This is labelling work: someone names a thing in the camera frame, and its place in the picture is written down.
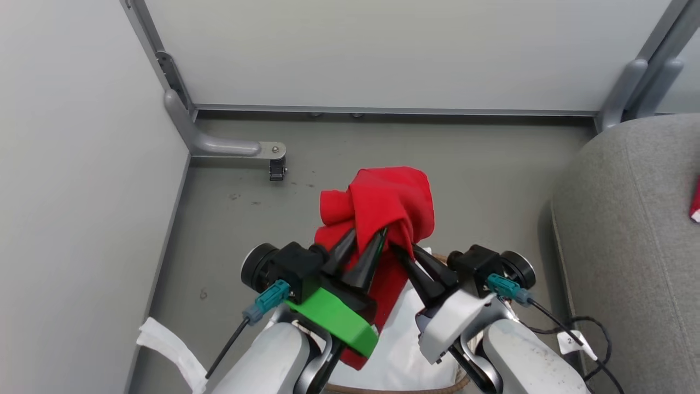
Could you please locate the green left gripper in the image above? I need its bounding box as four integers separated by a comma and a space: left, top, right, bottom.
284, 228, 389, 358

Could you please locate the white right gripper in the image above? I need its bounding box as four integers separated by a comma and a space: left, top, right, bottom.
389, 244, 499, 365

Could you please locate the plain red garment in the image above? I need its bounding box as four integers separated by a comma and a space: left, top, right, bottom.
314, 166, 436, 371

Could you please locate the grey fabric sofa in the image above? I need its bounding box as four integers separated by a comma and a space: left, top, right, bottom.
550, 113, 700, 394

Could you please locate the wicker laundry basket white liner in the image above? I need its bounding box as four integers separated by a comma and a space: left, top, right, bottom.
322, 247, 472, 394

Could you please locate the grey partition foot with plate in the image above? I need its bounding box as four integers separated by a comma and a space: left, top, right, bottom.
164, 90, 288, 161

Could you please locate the right black cable teal plug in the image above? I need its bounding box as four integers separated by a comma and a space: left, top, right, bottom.
486, 273, 626, 394

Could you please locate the black cable teal plug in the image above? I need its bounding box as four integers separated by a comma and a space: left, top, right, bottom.
486, 273, 626, 394
205, 279, 291, 380

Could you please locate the left black cable teal plug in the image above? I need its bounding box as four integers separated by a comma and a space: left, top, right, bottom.
205, 279, 291, 380

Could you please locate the aluminium partition bottom rail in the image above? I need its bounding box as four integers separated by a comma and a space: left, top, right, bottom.
192, 103, 600, 117

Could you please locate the white cable tag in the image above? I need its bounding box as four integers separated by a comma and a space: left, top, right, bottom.
557, 330, 598, 362

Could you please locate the white fabric strap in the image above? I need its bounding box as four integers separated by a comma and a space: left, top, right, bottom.
136, 317, 209, 394

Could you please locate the grey metal hinge bracket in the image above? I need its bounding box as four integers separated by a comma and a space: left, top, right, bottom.
155, 50, 194, 111

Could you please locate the aluminium partition post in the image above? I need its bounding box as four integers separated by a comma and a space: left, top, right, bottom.
623, 0, 700, 119
120, 0, 193, 110

